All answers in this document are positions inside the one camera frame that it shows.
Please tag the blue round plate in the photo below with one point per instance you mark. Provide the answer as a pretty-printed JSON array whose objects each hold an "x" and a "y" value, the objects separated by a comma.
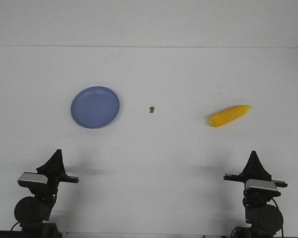
[{"x": 95, "y": 107}]

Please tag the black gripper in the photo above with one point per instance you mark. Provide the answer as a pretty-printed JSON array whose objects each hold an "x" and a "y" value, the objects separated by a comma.
[
  {"x": 54, "y": 170},
  {"x": 257, "y": 191}
]

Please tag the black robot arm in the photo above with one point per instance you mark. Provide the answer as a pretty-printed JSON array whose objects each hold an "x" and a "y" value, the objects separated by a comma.
[
  {"x": 261, "y": 210},
  {"x": 33, "y": 212}
]

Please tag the yellow corn cob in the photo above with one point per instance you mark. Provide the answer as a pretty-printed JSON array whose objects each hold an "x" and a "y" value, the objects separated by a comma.
[{"x": 228, "y": 115}]

